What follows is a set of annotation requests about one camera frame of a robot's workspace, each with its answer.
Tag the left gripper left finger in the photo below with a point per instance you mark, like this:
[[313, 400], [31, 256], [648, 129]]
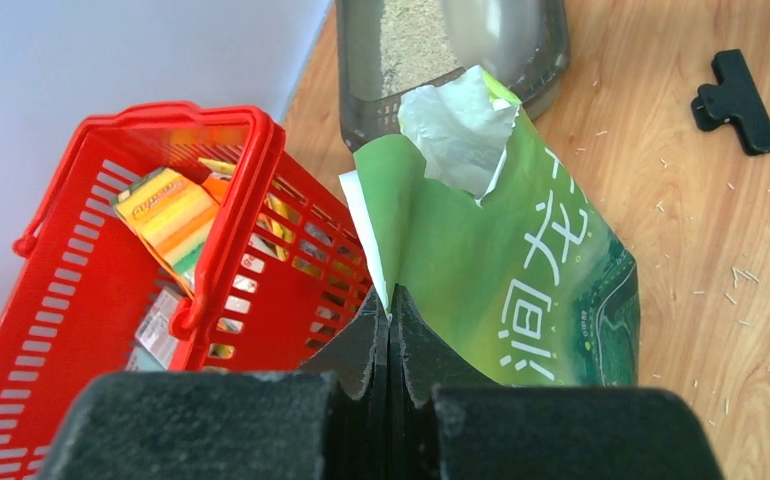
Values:
[[325, 420]]

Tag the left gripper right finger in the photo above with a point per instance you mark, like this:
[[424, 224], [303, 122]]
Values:
[[449, 421]]

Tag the green cat litter bag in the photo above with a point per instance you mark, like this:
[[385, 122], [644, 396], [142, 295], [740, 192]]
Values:
[[468, 209]]

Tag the black bag clip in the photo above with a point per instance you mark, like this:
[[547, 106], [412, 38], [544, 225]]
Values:
[[734, 100]]

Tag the clear plastic scoop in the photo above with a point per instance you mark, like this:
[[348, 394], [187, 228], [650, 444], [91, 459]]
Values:
[[501, 36]]

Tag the pink grey small box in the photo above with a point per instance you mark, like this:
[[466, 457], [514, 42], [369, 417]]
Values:
[[154, 347]]

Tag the grey litter box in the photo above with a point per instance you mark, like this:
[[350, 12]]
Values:
[[386, 48]]

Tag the red plastic shopping basket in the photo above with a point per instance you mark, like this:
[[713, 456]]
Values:
[[282, 273]]

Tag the colourful sponge pack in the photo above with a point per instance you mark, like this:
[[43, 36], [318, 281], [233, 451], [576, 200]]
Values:
[[172, 217]]

